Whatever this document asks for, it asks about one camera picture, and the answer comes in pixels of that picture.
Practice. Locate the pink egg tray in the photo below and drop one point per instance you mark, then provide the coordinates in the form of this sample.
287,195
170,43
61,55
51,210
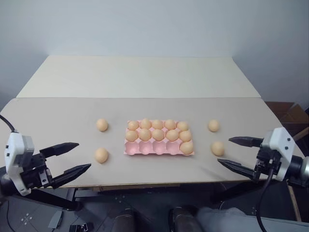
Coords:
144,149

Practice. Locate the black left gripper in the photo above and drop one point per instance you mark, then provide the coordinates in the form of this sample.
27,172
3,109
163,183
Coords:
36,172

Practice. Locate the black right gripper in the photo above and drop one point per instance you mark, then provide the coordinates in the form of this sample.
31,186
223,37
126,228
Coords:
266,164

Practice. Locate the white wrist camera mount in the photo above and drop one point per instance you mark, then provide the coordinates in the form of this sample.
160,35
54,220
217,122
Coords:
281,142
15,157

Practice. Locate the brown cardboard box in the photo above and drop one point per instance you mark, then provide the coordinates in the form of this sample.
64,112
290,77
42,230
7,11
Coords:
289,116

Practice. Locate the black table leg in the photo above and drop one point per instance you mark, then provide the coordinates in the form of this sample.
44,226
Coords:
55,200

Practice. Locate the tan egg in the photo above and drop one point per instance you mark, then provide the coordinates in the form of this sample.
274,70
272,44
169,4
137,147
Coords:
172,135
144,134
185,136
217,148
133,124
213,125
102,124
169,123
101,155
186,148
158,135
145,123
157,124
131,135
182,125

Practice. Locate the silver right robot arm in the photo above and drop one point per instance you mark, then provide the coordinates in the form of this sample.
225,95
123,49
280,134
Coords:
299,171

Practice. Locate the wooden strip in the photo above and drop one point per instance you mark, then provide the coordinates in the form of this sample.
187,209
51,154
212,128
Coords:
294,203

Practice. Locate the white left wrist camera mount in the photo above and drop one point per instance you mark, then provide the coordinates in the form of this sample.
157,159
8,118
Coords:
15,157

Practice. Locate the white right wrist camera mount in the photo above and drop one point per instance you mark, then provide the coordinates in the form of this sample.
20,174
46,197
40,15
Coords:
281,142

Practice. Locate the black table crossbar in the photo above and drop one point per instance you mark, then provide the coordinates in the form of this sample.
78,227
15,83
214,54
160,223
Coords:
125,192

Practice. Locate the dark rounded shape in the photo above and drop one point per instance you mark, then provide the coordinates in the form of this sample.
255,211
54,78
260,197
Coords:
183,218
124,221

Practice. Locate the grey cloth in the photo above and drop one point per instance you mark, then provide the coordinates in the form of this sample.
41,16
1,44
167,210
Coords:
224,221

